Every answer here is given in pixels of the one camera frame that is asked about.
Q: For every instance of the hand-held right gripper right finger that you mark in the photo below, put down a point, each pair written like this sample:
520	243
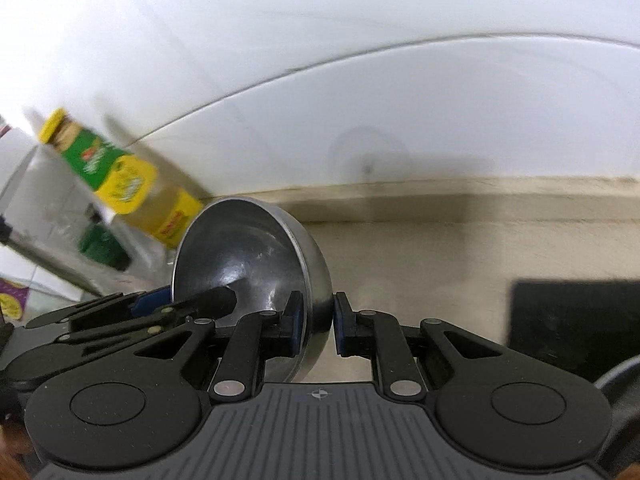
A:
341	322

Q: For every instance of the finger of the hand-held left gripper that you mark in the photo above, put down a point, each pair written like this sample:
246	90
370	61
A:
150	301
212	300

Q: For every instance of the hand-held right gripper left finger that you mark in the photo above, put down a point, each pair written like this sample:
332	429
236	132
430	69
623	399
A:
296	322

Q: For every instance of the steel bowl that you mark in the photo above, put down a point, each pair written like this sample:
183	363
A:
235	250

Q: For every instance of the gold cap purple label bottle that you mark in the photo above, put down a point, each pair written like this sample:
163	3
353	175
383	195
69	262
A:
10	302

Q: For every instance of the dark green container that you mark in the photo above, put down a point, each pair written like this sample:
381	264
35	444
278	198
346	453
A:
102	246

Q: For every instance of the yellow cap green label bottle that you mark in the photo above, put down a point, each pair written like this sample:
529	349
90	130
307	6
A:
120	180

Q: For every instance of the white two-tier spice rack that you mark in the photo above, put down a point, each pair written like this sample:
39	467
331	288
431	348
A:
50	185

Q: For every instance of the black gas stove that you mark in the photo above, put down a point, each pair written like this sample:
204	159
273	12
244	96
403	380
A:
575	320

